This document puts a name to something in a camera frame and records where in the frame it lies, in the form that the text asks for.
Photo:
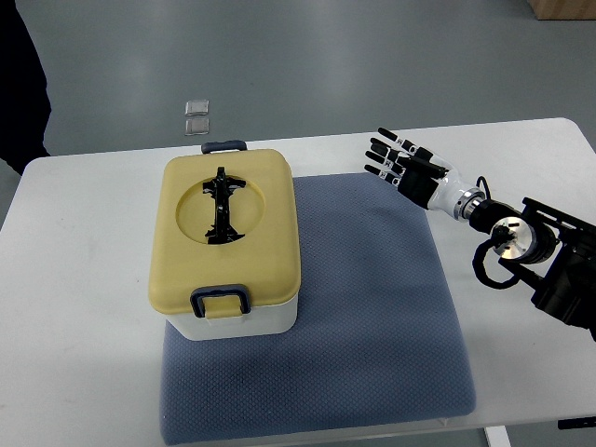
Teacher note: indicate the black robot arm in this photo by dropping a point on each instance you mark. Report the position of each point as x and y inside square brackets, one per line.
[550, 251]

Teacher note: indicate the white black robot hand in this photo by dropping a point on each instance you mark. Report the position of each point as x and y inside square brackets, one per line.
[424, 178]

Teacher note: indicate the wooden box corner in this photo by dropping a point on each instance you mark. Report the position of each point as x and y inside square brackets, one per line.
[563, 9]

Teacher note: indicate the black bracket under table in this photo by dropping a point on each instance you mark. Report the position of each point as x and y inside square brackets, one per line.
[577, 423]

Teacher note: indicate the dark clothed person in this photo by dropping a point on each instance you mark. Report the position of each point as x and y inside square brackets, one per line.
[25, 105]

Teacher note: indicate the yellow box lid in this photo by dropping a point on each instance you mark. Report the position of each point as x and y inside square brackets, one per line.
[226, 237]

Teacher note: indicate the upper metal floor plate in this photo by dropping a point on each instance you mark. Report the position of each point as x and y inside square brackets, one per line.
[197, 107]

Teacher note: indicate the white table leg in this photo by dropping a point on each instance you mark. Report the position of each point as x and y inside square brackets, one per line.
[497, 436]

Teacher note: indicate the blue grey cushion mat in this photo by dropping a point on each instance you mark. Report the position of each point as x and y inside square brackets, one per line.
[376, 340]

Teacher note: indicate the white storage box base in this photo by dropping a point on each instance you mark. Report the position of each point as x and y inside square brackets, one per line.
[224, 319]

